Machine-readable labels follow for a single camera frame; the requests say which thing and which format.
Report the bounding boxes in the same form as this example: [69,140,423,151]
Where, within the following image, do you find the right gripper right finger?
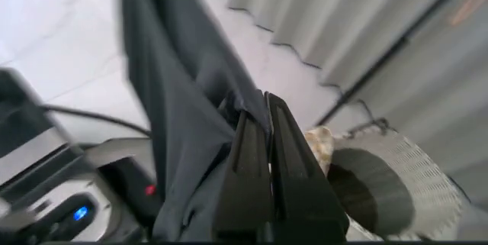
[265,91,350,241]

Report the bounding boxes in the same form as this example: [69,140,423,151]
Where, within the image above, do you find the cream printed garment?
[303,125,336,177]

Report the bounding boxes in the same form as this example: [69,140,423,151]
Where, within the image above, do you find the white laundry basket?
[327,98,464,242]

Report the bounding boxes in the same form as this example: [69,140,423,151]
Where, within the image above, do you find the black clothes rack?
[315,0,481,127]

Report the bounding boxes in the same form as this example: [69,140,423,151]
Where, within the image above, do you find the black cable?
[40,104,153,138]

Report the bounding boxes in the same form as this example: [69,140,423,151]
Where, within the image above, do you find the white curtain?
[201,0,488,208]

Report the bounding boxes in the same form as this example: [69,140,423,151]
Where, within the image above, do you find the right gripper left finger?
[212,109,274,241]

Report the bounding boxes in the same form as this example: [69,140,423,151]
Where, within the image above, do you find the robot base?
[0,67,165,245]

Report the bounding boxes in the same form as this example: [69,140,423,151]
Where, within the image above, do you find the dark grey long-sleeved shirt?
[121,0,275,242]

